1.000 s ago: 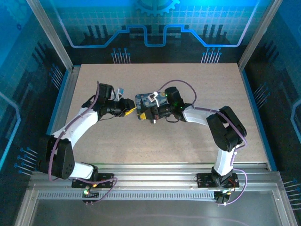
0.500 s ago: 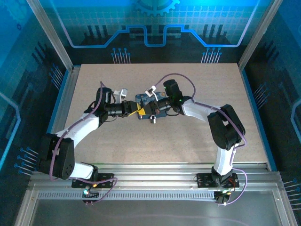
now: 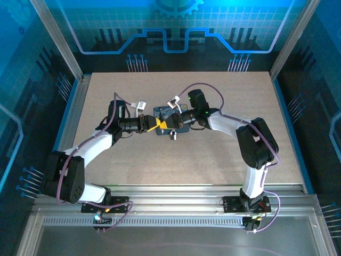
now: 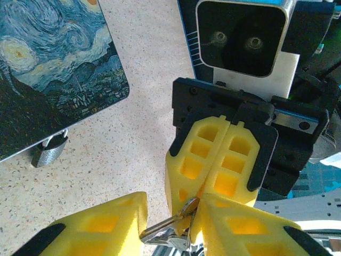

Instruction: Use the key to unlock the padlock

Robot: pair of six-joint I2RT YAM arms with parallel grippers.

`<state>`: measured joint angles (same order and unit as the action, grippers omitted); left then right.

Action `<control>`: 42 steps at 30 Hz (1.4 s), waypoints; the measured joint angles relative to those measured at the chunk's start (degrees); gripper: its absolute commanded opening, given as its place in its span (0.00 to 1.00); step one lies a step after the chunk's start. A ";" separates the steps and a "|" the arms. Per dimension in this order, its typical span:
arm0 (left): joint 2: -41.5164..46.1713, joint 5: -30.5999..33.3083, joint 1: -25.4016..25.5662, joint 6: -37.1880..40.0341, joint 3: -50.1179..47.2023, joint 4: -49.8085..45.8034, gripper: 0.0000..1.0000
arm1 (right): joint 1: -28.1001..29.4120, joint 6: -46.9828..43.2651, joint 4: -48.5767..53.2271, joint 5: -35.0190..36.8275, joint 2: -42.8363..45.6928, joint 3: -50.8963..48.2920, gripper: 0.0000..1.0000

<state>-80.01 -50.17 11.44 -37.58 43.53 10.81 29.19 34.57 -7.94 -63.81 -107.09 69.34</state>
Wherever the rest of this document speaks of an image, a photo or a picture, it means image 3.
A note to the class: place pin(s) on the dark blue lock box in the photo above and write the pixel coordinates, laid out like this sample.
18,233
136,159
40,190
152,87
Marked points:
163,113

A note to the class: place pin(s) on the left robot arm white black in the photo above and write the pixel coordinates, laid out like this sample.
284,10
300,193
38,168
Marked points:
96,144

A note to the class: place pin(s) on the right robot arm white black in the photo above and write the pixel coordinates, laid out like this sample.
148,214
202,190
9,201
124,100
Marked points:
226,125

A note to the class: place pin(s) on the blue table edge strip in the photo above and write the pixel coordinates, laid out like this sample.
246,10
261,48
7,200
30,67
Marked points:
65,117

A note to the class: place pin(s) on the aluminium mounting rail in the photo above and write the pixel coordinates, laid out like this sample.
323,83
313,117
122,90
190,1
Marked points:
173,196

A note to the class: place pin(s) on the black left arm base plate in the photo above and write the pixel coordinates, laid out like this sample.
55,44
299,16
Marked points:
120,201

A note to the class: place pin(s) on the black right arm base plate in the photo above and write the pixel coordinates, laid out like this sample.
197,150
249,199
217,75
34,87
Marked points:
231,204

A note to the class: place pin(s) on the aluminium frame post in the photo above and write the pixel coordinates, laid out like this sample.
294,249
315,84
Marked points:
57,40
293,40

